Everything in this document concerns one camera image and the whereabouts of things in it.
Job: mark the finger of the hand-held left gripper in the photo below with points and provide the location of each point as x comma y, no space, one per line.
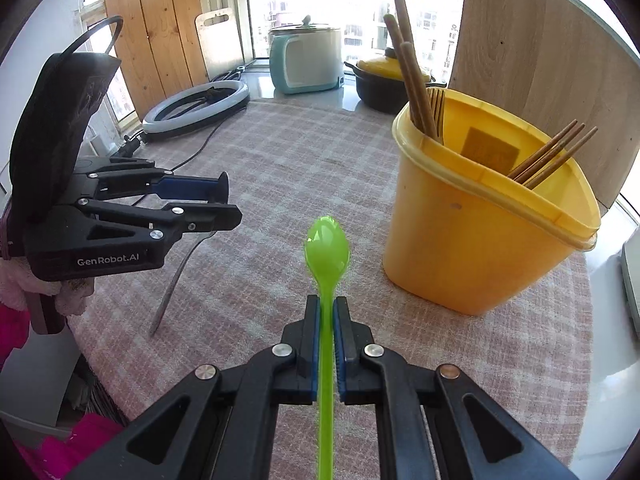
190,189
215,217

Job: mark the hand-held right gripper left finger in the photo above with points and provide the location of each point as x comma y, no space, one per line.
315,350

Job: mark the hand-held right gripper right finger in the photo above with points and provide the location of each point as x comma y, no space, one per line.
339,355

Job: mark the metal utensil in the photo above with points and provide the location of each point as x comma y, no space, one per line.
170,292

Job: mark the green plastic spoon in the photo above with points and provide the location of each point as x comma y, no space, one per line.
327,250

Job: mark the yellow plastic container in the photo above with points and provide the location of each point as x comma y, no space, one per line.
465,240

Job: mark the wooden fork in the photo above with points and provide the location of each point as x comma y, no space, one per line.
437,115

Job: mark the plaid cloth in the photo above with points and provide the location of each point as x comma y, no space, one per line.
280,160

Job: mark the black pouch with loop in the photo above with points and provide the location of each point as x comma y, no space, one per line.
45,135

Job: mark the white cutting board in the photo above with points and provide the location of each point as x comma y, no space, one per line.
220,50

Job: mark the pine plank board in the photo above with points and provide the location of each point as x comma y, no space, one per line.
150,35

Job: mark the teal electric pot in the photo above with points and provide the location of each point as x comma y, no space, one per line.
305,60

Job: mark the pink garment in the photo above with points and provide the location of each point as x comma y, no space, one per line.
65,450

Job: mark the black casserole pot yellow lid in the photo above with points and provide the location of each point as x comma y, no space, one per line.
375,92

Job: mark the white floral rice cooker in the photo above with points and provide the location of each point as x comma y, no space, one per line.
632,285

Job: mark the large light wooden board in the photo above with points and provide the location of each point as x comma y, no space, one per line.
525,35

